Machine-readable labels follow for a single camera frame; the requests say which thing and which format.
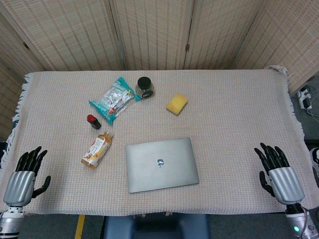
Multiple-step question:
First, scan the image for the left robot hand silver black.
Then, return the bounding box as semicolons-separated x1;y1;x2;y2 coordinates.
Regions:
2;146;52;207

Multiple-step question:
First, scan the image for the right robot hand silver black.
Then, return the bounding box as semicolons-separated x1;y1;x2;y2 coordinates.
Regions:
254;142;306;205

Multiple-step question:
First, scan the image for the silver laptop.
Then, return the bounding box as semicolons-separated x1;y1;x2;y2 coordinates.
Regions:
125;136;200;194

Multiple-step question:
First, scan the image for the black and white shoe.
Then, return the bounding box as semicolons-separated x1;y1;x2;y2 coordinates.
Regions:
310;147;319;175

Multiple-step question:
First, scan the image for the beige woven tablecloth with fringe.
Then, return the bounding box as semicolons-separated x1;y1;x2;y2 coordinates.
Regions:
0;65;319;216

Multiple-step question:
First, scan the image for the tea bottle with illustrated label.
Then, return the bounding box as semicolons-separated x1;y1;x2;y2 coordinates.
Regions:
80;131;114;169

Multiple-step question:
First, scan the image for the white power strip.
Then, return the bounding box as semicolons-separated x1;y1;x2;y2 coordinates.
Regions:
298;86;314;110

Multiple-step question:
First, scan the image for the black bottle with red cap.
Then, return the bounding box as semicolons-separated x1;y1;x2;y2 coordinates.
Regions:
86;114;102;130

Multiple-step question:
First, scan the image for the teal and silver snack bag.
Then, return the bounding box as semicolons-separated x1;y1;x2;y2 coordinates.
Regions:
88;77;142;126

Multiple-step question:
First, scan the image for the yellow sponge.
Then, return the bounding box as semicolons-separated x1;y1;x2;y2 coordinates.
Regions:
165;93;189;117

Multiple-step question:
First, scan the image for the glass jar with black lid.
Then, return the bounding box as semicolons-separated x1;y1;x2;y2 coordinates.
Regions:
135;77;155;99

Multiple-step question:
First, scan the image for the woven folding screen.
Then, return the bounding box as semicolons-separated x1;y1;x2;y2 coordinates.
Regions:
0;0;319;141

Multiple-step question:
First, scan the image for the white cable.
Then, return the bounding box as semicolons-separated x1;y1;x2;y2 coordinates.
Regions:
307;106;319;119

